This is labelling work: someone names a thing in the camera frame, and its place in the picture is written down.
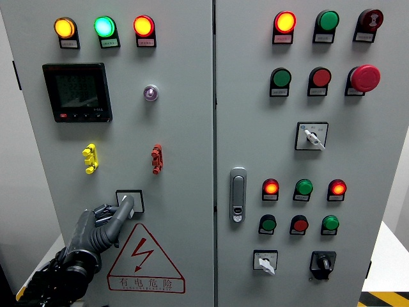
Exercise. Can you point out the small red push button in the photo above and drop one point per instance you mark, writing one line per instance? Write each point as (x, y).
(300, 224)

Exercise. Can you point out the black yellow striped tape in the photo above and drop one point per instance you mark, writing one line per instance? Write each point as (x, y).
(383, 300)
(20, 294)

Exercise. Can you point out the red-rimmed orange round lamp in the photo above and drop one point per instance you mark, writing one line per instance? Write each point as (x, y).
(285, 22)
(143, 26)

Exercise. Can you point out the bright green round lamp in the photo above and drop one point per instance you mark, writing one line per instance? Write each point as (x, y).
(104, 27)

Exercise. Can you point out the grey cabinet door with lock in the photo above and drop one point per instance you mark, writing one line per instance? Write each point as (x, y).
(351, 160)

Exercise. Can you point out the dark red buzzer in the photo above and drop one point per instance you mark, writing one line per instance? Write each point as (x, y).
(372, 20)

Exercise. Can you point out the small label plate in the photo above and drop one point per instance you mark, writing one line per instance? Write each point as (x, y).
(323, 37)
(270, 197)
(69, 44)
(317, 91)
(296, 233)
(282, 38)
(301, 198)
(335, 198)
(146, 42)
(279, 92)
(328, 232)
(363, 37)
(353, 91)
(265, 232)
(110, 43)

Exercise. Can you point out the white round lamp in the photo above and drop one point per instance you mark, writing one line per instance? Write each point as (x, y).
(151, 92)

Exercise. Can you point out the dark green round lamp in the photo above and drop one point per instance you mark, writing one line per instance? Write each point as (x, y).
(328, 20)

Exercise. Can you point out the small green round lamp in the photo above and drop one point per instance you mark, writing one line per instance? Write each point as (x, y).
(304, 187)
(331, 223)

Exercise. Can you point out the large red stop button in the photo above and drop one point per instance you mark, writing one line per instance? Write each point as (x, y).
(365, 78)

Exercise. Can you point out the grey cabinet door with display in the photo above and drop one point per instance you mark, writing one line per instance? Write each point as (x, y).
(179, 144)

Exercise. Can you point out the silver door lock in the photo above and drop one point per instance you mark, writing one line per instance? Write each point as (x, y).
(238, 192)

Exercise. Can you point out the small green push button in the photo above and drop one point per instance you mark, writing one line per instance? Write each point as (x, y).
(269, 224)

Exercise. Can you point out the black display meter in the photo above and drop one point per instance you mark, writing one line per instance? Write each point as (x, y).
(77, 92)

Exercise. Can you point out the black door hinge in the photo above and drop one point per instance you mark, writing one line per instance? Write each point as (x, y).
(17, 76)
(369, 269)

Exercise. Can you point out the red warning triangle sticker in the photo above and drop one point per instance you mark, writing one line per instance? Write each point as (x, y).
(146, 283)

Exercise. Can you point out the yellow round lamp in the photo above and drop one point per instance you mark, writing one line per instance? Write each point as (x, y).
(64, 27)

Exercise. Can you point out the small red round lamp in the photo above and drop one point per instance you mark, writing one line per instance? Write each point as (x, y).
(338, 188)
(271, 187)

